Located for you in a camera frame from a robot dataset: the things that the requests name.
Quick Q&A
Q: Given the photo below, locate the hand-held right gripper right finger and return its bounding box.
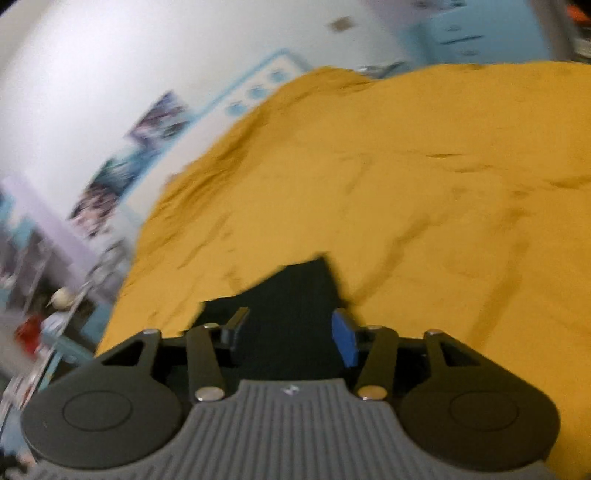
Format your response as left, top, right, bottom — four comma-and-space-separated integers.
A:
331, 308, 485, 401

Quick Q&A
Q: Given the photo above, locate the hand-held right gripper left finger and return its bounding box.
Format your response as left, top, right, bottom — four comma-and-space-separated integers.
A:
97, 307, 252, 402

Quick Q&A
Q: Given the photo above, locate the black garment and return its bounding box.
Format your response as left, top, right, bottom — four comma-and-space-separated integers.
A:
198, 253, 365, 384

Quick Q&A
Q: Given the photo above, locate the white chair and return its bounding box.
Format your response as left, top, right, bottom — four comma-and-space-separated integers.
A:
88, 237, 134, 296

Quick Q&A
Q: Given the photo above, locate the mustard yellow blanket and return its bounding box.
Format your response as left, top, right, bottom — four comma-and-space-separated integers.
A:
95, 62, 591, 480

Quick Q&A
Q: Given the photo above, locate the white round object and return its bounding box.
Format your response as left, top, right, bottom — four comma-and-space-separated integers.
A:
48, 286, 75, 311

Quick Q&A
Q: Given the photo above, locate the light blue desk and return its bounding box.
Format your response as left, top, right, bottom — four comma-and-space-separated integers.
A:
0, 295, 116, 416

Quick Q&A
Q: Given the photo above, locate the red object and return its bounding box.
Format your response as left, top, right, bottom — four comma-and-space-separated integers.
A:
14, 314, 44, 356

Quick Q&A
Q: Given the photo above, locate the lilac and blue shelf unit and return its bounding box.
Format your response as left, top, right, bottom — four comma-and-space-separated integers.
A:
0, 175, 102, 301

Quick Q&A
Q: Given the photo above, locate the white and blue headboard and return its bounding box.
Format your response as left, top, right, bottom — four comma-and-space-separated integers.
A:
198, 48, 324, 125

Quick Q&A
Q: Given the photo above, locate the light blue dresser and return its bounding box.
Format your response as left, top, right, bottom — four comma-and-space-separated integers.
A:
416, 0, 555, 65

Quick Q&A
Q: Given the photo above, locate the pale figures wall poster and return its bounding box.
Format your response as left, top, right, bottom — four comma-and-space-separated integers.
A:
67, 182, 125, 241

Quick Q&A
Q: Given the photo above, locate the teal wall poster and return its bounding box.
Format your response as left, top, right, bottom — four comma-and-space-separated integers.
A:
90, 143, 153, 195

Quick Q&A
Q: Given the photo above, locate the purple wall poster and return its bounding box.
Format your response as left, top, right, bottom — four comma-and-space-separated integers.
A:
127, 90, 190, 144

